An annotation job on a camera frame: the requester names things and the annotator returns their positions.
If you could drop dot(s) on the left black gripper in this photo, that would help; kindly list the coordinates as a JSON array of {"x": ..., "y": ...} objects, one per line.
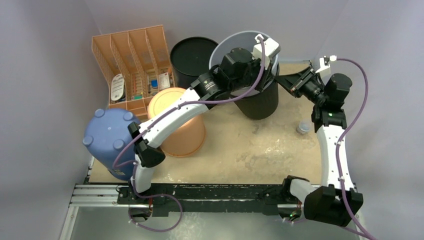
[{"x": 256, "y": 63}]

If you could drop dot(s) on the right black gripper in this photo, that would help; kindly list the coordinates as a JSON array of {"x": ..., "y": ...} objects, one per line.
[{"x": 298, "y": 84}]

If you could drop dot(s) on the grey plastic bucket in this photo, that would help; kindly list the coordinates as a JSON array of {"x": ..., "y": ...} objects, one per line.
[{"x": 245, "y": 40}]

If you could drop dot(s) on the black ribbed bin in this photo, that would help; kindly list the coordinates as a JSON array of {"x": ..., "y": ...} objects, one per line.
[{"x": 261, "y": 105}]

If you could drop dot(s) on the dark navy cylindrical bin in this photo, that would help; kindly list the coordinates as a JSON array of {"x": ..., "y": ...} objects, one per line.
[{"x": 190, "y": 59}]

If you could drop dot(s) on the orange plastic bucket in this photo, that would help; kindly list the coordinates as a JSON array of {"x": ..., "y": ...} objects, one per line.
[{"x": 180, "y": 130}]

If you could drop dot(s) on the large blue plastic bucket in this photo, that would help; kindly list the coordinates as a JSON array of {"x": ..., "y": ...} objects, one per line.
[{"x": 106, "y": 135}]

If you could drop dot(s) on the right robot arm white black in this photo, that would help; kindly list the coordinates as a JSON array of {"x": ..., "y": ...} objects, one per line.
[{"x": 336, "y": 201}]

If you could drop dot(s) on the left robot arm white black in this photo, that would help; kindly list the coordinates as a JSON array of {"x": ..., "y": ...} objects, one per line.
[{"x": 240, "y": 72}]

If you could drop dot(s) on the small clear plastic cup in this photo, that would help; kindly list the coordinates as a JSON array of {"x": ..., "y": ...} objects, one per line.
[{"x": 304, "y": 127}]

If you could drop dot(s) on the small boxes in organizer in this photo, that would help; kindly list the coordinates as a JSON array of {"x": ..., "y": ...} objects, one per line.
[{"x": 149, "y": 84}]

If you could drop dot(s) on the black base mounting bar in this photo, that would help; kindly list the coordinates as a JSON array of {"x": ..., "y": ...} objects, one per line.
[{"x": 164, "y": 198}]

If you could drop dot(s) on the orange plastic file organizer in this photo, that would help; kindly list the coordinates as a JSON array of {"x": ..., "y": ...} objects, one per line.
[{"x": 128, "y": 52}]

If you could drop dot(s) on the white oval package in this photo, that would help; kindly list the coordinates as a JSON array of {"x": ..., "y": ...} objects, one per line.
[{"x": 117, "y": 88}]

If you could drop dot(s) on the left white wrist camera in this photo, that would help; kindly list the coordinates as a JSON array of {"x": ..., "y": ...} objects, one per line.
[{"x": 266, "y": 50}]

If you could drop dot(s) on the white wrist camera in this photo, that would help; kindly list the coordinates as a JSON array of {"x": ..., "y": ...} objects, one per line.
[
  {"x": 266, "y": 50},
  {"x": 324, "y": 68}
]

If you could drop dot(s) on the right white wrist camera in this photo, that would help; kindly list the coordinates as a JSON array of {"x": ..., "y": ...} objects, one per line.
[{"x": 324, "y": 68}]

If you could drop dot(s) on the aluminium frame rail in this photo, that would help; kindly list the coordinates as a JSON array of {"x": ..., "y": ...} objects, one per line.
[{"x": 101, "y": 195}]

